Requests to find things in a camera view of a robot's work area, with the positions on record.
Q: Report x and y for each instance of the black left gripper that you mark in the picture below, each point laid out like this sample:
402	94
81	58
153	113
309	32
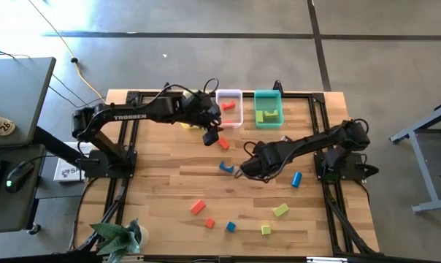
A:
202	107

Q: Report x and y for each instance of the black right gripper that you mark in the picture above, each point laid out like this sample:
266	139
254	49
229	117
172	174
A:
266	162

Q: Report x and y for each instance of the blue arch block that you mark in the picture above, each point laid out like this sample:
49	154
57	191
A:
226	168

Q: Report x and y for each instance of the small red rectangular block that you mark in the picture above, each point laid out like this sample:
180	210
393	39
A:
223	143

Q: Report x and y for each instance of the red arch block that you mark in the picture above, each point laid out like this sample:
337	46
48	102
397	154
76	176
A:
228	106

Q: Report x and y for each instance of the small green rectangular block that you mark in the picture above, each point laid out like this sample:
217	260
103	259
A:
259	116

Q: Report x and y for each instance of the green arch block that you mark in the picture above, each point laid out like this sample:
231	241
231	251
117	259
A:
271	114

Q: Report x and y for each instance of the long red rectangular block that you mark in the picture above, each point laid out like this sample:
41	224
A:
198	207

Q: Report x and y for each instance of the long green rectangular block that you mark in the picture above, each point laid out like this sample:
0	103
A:
280	210

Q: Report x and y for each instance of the blue cube block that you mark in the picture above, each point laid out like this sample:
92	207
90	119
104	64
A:
230	226

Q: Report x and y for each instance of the blue cylinder block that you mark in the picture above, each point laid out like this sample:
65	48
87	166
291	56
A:
296	179

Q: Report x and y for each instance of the red cube block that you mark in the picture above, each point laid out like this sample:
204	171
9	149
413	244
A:
209	223

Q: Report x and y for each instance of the green cube block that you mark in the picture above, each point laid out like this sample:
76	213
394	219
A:
266	229

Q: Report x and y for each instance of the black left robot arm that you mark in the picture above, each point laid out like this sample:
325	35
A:
133	117

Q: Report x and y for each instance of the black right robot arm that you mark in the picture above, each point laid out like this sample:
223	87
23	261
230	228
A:
315	140

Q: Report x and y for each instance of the translucent clear plastic bin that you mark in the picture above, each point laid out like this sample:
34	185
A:
236	116

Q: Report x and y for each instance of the translucent yellow plastic bin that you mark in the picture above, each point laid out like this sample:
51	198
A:
191	126

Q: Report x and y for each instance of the translucent teal plastic bin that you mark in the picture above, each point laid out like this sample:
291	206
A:
268	102

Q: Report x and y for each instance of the potted green leafy plant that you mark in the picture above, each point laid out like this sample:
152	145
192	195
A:
114	233

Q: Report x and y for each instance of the white printed box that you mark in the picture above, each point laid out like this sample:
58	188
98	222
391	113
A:
67	173

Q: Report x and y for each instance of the black diagonal desk beam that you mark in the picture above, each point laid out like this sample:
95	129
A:
56	146

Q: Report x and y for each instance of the grey metal table stand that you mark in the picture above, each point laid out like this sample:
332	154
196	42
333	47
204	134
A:
423	168

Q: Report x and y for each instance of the grey desk top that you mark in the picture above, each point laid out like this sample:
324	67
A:
19	95

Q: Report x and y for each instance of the black computer mouse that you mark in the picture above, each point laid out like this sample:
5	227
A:
18	175

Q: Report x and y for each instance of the dark desk top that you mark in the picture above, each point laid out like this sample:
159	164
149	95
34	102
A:
12	208

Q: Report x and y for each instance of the black aluminium table frame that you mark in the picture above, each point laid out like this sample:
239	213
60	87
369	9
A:
301	95

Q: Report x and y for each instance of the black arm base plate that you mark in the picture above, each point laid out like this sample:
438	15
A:
355	171
96	166

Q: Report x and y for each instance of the silver aluminium rail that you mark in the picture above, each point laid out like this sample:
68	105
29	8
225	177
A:
326	260

